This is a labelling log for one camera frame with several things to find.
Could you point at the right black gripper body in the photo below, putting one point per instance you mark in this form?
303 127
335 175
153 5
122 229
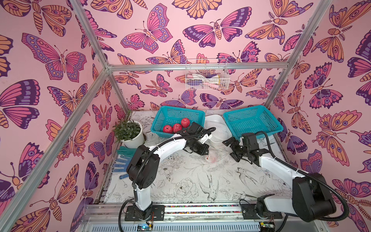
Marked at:
236 150

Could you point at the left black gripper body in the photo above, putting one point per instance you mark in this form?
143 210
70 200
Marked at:
198 148

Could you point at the red apple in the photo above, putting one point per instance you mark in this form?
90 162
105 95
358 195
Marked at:
177 127
168 129

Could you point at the netted apple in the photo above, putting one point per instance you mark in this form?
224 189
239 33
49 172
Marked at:
185 122
214 156

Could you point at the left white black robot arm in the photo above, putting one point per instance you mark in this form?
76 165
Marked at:
143 167

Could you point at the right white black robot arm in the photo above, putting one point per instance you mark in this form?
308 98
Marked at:
311 197

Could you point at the white plastic tray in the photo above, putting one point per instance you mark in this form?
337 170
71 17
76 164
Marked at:
221 132

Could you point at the right teal plastic basket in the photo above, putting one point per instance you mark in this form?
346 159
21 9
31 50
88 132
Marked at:
252 119

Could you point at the teal plastic basket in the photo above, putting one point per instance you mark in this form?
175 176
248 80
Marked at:
252 119
168 115

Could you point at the left teal plastic basket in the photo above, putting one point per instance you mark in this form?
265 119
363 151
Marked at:
168 115

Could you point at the potted green plant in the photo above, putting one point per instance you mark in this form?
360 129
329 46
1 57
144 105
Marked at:
129 133

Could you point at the blue dotted work glove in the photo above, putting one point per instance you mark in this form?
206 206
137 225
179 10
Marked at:
120 166

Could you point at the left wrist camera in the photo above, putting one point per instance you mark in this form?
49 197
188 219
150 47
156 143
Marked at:
206 137

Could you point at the white wire wall basket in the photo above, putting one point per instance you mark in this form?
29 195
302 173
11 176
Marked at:
207 76

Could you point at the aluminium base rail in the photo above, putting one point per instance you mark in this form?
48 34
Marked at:
238 216

